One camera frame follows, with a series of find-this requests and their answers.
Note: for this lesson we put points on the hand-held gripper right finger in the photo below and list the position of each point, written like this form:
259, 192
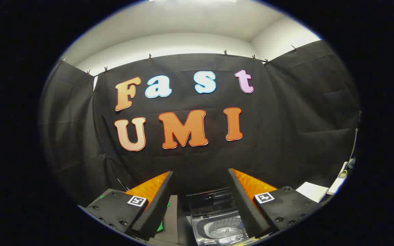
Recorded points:
245, 205

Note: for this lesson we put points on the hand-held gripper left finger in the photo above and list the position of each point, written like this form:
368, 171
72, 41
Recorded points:
156, 208

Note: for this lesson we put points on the green garment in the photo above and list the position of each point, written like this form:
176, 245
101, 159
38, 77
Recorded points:
160, 226

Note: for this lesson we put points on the grey washing machine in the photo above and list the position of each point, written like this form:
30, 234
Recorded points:
217, 232

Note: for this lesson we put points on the grey flat board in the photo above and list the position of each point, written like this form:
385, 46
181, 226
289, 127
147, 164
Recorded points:
176, 218

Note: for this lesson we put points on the thin metal rod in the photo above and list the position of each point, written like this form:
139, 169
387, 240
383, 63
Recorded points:
122, 184

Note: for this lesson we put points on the black backdrop cloth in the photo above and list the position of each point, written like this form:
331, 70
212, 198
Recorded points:
197, 160

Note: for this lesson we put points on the white flat board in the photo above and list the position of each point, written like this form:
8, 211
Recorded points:
311, 191

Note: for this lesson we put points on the white power strip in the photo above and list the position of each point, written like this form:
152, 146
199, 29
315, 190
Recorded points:
339, 181

